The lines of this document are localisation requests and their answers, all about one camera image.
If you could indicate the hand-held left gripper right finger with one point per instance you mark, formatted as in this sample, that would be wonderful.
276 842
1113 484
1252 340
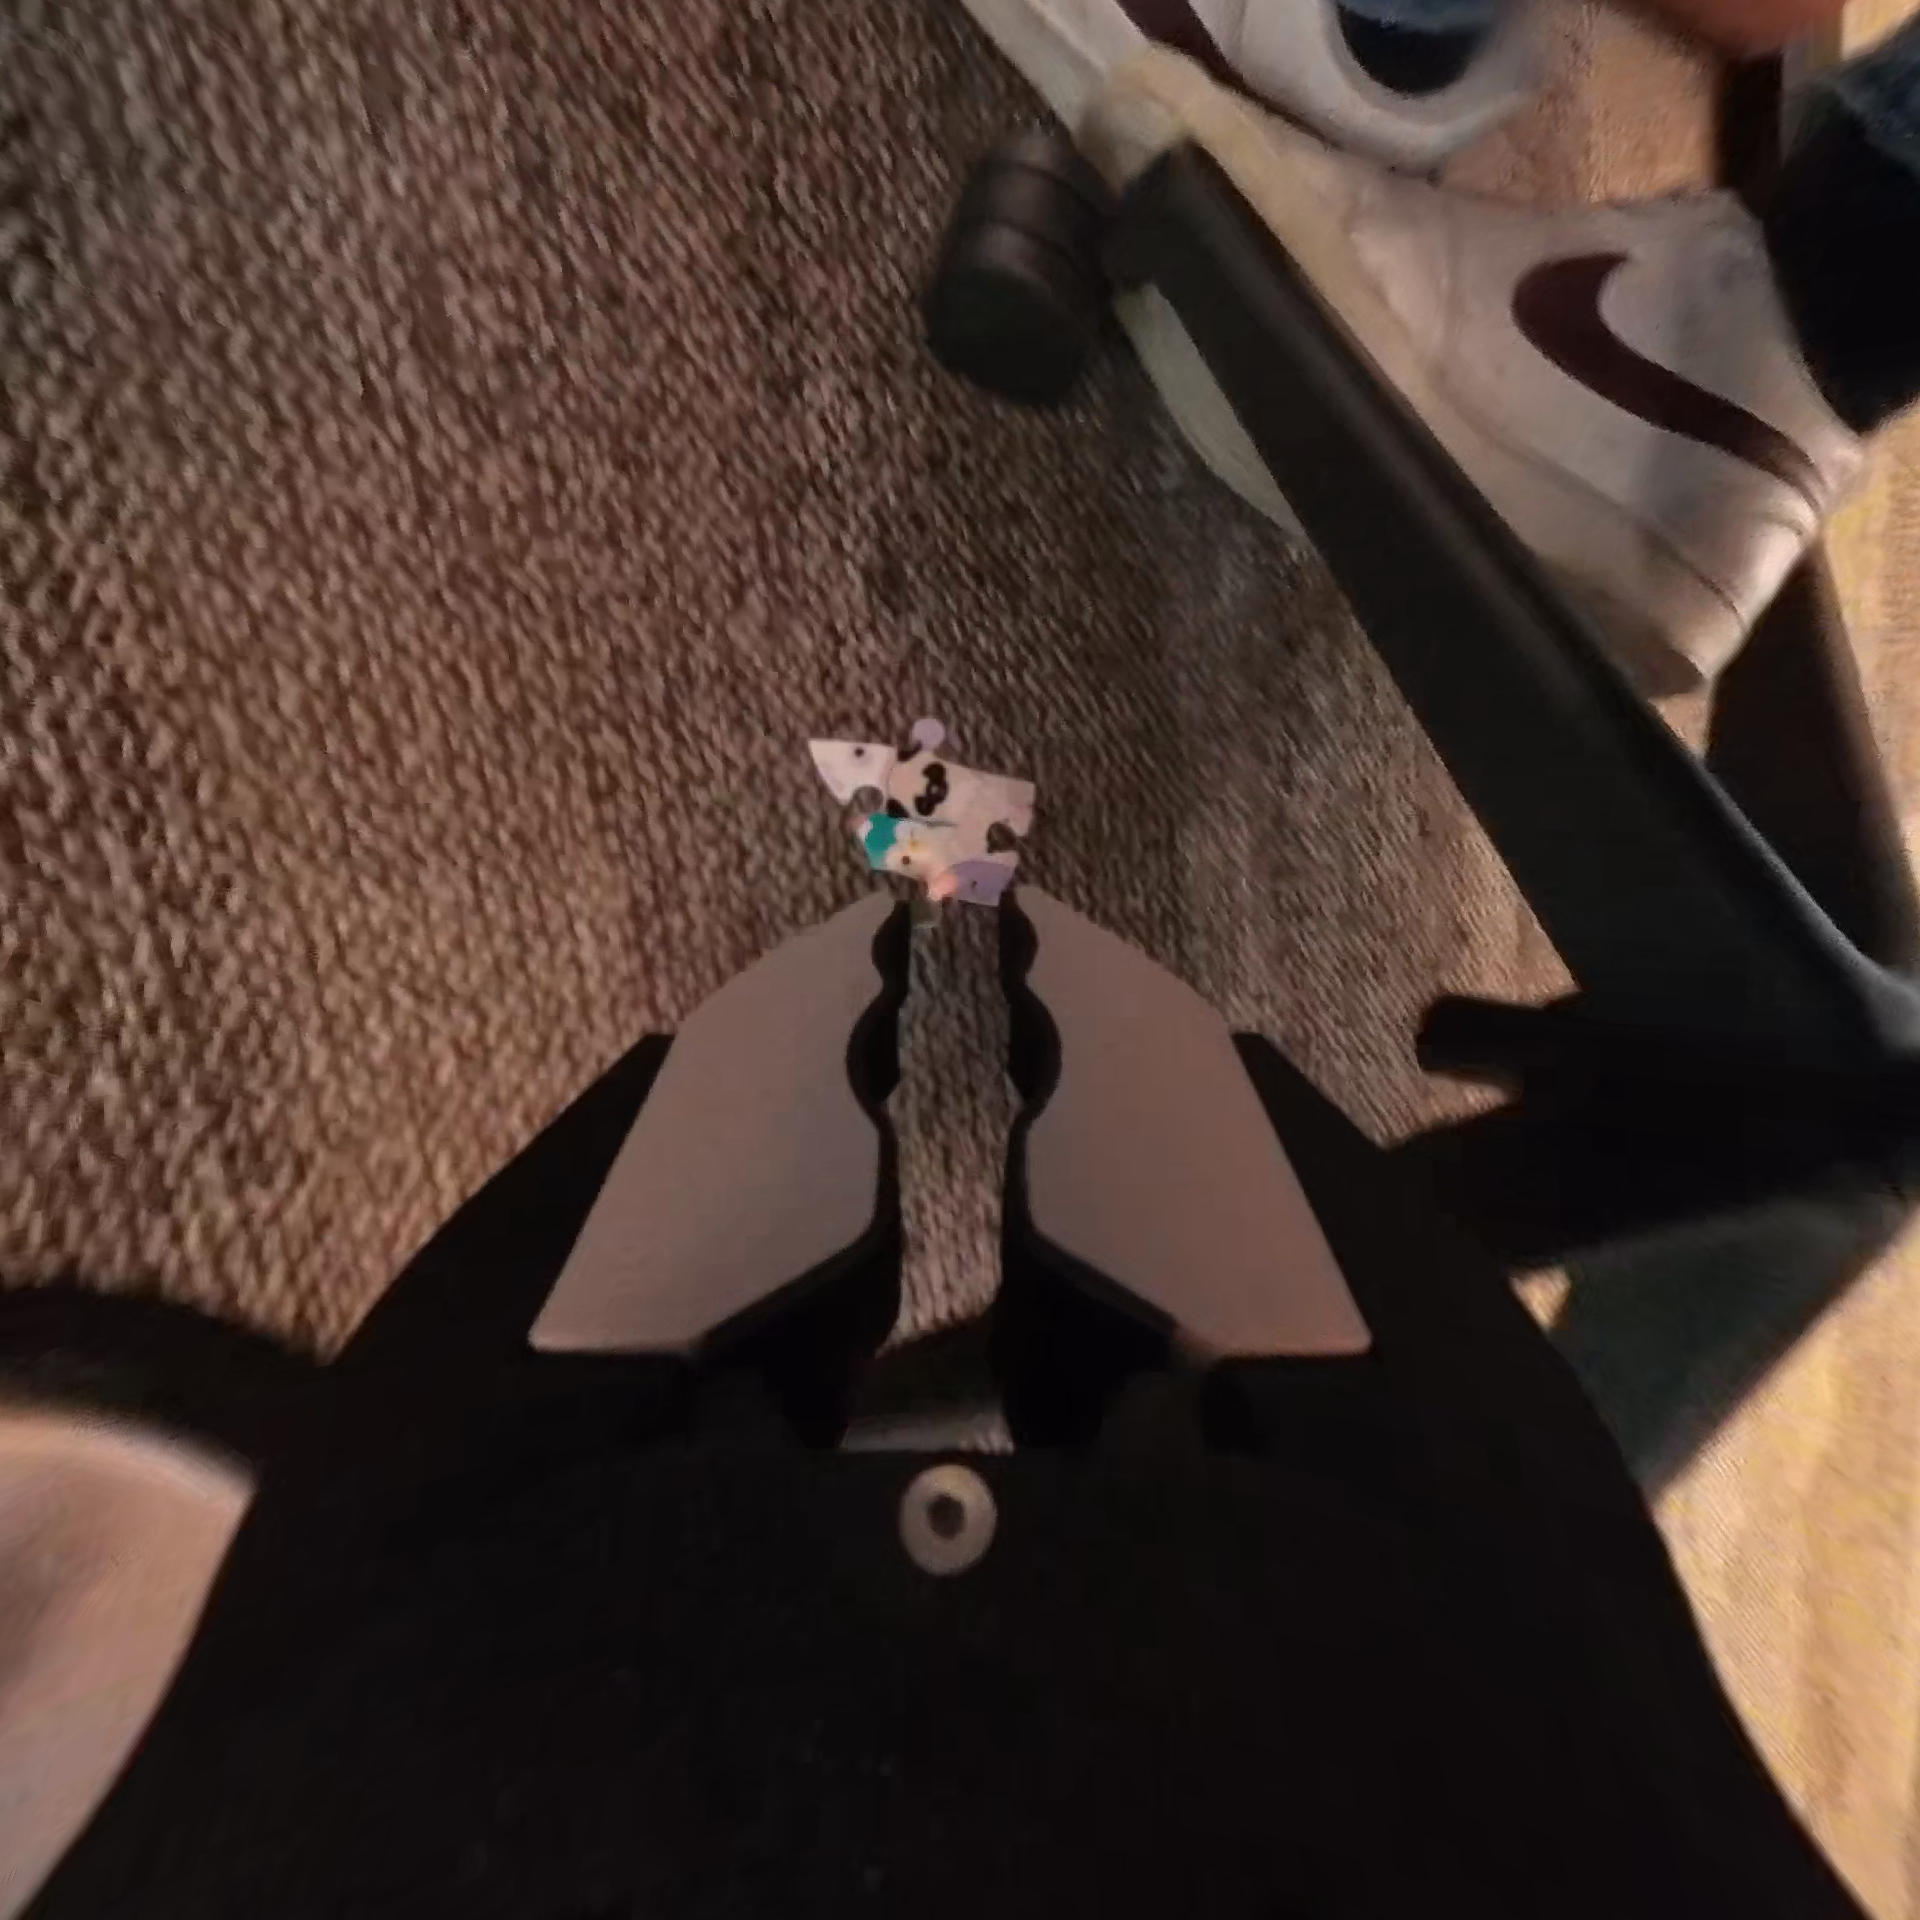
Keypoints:
1186 1184

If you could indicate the person's white sneaker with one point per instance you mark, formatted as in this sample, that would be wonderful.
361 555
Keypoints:
1277 60
1501 225

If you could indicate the black office chair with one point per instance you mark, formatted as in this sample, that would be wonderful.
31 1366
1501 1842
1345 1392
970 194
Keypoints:
1501 674

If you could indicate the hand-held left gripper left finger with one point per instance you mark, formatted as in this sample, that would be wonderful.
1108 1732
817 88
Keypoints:
721 1184

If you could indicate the single printed puzzle piece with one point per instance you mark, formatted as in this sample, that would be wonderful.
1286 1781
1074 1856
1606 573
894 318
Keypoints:
962 802

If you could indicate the person's leg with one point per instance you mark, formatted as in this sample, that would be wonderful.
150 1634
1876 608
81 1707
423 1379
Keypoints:
1846 225

